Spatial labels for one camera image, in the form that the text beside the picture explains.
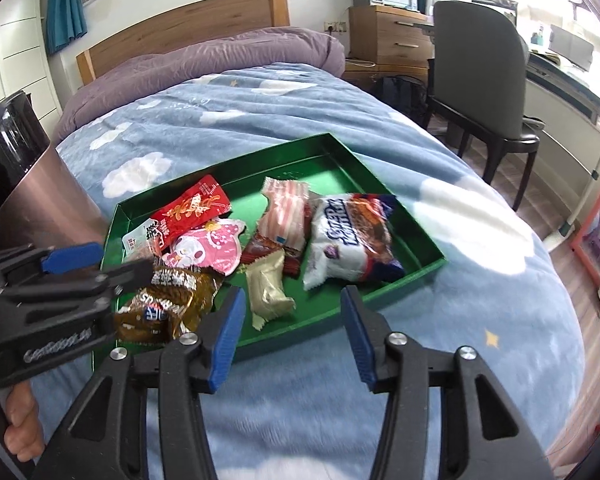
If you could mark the wooden headboard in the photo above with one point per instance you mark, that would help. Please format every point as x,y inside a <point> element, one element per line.
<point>180,22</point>

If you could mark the white and blue cookie packet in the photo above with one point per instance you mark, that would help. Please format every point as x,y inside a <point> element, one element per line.
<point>335,255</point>

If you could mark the teal curtain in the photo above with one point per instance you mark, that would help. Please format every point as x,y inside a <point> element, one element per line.
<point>67,5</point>

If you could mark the pink cartoon snack packet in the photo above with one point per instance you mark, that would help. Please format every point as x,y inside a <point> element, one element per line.
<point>210,250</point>

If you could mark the wall socket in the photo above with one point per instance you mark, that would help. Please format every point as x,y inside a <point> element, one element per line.
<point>335,26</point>

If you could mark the brown metallic trash bin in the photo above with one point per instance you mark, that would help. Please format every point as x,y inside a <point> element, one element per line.
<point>55,195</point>

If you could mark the pink striped snack packet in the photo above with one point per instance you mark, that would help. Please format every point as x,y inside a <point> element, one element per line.
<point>285,210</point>

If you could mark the long red snack packet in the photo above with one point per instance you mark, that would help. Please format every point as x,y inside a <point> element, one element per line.
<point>195,207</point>

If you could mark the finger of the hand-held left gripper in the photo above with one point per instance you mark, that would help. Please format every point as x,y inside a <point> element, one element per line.
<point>72,257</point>
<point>125,275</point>

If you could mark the person's left hand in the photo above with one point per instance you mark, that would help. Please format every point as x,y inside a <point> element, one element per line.
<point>22,425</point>

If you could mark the olive gold snack packet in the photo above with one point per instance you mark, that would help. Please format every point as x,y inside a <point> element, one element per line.
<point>267,290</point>

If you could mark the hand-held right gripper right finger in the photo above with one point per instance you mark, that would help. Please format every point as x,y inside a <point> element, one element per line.
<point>357,330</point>

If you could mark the brown snack packet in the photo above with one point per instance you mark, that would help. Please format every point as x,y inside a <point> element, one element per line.
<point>180,295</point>

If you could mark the red wafer snack packet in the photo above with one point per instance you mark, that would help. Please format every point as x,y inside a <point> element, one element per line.
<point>260,252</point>

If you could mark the purple duvet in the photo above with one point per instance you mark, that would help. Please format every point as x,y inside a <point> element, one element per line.
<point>205,55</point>

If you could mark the grey chair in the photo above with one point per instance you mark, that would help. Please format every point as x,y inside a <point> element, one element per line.
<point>480,60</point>

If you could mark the blue cloud print blanket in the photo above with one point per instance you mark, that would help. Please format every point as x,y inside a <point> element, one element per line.
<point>280,105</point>

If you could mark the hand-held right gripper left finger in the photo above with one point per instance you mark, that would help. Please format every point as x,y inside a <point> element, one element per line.
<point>227,330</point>

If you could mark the wooden nightstand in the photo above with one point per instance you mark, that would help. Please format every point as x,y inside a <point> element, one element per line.
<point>385,35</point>

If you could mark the green cardboard tray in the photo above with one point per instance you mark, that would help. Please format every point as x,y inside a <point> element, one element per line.
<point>330,170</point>

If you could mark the white desk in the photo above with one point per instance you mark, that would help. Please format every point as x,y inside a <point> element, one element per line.
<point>555,110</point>

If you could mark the white wardrobe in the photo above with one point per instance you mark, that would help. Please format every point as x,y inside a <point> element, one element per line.
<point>20,35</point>

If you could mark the grey laptop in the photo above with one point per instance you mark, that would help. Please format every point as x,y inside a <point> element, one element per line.
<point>572,50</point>

